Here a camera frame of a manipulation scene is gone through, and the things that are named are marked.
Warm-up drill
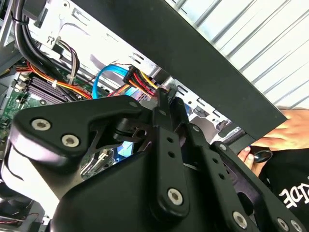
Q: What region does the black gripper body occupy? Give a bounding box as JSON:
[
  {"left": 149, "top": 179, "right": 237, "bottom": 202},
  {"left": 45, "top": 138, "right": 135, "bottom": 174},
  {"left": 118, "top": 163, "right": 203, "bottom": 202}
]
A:
[{"left": 49, "top": 149, "right": 242, "bottom": 232}]

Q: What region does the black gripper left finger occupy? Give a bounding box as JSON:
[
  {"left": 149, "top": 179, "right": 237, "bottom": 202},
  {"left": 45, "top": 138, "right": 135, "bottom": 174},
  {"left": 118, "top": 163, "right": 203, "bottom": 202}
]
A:
[{"left": 9, "top": 89, "right": 191, "bottom": 218}]

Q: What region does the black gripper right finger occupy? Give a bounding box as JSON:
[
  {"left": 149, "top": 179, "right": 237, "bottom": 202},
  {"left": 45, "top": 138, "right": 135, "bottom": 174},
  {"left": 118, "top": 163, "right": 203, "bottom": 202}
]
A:
[{"left": 171, "top": 96, "right": 309, "bottom": 232}]

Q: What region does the small round black tool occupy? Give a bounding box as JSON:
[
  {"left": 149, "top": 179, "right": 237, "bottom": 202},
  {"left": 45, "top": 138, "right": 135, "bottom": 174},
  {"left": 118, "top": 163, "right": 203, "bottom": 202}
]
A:
[{"left": 251, "top": 149, "right": 273, "bottom": 164}]

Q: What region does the red yellow power wire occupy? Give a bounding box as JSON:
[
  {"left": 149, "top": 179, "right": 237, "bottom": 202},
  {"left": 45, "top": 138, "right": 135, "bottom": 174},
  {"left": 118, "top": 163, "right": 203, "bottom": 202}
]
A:
[{"left": 122, "top": 64, "right": 179, "bottom": 102}]

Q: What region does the person hand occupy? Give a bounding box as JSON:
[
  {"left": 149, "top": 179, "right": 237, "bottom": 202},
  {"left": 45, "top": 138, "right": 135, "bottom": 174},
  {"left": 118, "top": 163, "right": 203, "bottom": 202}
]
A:
[{"left": 238, "top": 106, "right": 309, "bottom": 170}]

